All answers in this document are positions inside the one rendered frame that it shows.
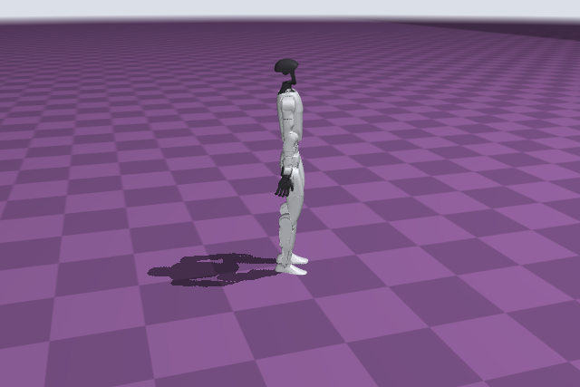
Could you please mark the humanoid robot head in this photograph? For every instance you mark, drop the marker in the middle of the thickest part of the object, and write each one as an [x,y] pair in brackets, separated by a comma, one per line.
[286,66]

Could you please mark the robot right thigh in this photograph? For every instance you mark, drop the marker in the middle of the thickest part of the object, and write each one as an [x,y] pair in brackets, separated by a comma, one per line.
[295,199]

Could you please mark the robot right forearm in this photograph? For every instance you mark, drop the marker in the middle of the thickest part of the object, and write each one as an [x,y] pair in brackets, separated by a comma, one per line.
[288,148]

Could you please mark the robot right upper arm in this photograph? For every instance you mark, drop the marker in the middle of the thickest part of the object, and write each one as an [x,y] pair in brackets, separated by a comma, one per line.
[288,113]

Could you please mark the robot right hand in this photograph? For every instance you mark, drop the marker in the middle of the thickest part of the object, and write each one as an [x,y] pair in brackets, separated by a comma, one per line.
[285,183]

